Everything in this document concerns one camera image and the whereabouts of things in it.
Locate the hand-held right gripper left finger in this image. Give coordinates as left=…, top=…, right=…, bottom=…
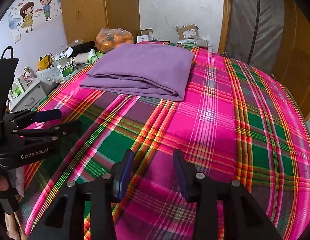
left=27, top=149, right=135, bottom=240

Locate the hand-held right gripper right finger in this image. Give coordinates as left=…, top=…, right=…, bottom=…
left=172, top=149, right=283, bottom=240

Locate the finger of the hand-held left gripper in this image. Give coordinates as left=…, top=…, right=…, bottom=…
left=12, top=120, right=82, bottom=145
left=5, top=109, right=62, bottom=130

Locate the purple fleece cloth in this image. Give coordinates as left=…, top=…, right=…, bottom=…
left=79, top=43, right=195, bottom=102

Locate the person's left hand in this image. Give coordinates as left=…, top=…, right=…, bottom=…
left=0, top=174, right=10, bottom=191

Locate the grey drawer cabinet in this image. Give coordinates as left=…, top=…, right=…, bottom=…
left=8, top=80, right=60, bottom=112

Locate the pink and white box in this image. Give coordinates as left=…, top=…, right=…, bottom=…
left=16, top=67, right=35, bottom=92

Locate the green and white box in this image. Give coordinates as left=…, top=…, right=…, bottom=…
left=55, top=56, right=76, bottom=78

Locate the pink green plaid blanket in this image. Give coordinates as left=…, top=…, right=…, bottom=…
left=16, top=41, right=310, bottom=240

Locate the black cloth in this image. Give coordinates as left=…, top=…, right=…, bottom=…
left=70, top=41, right=95, bottom=59

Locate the green tissue pack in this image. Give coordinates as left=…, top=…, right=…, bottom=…
left=87, top=49, right=105, bottom=63

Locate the bag of oranges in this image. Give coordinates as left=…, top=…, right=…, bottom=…
left=95, top=28, right=134, bottom=53

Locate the wooden wardrobe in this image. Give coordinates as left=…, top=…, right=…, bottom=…
left=60, top=0, right=141, bottom=48

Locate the small white box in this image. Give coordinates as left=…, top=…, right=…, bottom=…
left=137, top=29, right=154, bottom=43

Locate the grey plastic package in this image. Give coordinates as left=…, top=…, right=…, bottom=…
left=177, top=37, right=208, bottom=47

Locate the brown cardboard box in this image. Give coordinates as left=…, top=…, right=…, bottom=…
left=176, top=24, right=199, bottom=41

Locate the wooden door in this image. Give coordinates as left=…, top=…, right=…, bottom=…
left=270, top=0, right=310, bottom=120

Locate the cartoon wall sticker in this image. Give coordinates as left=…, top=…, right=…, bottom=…
left=5, top=0, right=61, bottom=34

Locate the wooden door frame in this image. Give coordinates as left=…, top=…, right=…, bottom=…
left=218, top=0, right=232, bottom=54

